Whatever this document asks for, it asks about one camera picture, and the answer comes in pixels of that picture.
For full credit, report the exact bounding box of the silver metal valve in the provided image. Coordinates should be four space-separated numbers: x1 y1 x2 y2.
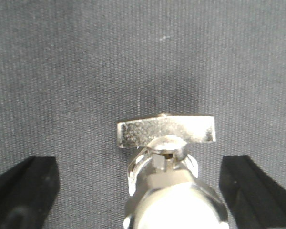
116 113 229 229

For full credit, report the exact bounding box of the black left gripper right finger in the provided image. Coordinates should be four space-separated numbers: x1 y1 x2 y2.
219 155 286 229

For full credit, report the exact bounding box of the dark grey conveyor belt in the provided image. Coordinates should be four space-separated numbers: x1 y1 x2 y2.
0 0 286 229

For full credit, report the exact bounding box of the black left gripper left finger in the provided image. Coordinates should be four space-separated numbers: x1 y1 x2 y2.
0 156 60 229

